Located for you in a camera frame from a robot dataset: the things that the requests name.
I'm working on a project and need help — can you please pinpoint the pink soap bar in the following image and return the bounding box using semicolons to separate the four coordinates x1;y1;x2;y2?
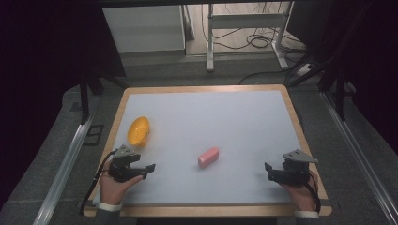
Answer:
197;146;221;169

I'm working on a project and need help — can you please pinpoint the white cabinet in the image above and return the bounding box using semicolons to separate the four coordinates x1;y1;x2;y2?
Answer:
101;4;187;54

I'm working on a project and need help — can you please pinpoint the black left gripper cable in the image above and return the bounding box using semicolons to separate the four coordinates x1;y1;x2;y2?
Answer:
78;149;118;217

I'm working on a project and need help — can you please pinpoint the white power strip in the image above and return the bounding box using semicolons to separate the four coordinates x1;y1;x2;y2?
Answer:
295;63;314;78

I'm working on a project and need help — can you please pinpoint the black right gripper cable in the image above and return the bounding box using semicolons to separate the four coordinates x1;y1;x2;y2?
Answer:
302;170;323;215

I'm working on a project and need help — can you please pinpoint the yellow plastic bowl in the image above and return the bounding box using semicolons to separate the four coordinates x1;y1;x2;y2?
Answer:
127;115;151;148

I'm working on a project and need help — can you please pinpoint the black metal stand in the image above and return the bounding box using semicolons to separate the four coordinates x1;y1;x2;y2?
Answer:
78;69;129;126
285;0;374;122

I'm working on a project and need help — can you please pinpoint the aluminium floor rail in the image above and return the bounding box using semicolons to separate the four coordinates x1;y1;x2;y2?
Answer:
321;91;398;225
32;113;96;225

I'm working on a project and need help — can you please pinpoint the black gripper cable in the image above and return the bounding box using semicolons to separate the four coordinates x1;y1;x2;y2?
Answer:
78;149;118;217
302;170;323;215

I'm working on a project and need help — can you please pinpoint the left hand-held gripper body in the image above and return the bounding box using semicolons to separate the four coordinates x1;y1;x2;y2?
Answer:
107;143;142;184

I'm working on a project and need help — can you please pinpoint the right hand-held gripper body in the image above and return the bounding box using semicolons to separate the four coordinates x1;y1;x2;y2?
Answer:
275;149;319;188

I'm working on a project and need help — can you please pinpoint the white metal desk frame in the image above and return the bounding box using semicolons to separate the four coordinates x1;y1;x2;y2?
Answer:
206;0;296;73

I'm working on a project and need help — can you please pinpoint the person's right hand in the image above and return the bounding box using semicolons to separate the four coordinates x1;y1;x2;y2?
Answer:
279;170;319;213

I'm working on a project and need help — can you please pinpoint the white board with wooden frame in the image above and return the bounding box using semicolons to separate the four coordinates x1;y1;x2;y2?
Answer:
93;89;302;206

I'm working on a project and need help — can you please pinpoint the tangle of black floor cables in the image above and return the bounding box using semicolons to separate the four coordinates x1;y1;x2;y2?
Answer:
201;2;309;64

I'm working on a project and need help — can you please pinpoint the black floor grille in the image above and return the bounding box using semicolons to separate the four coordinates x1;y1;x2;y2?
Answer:
82;124;104;147

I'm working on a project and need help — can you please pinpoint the person's left hand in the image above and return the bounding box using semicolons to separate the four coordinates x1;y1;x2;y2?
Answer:
99;158;144;206

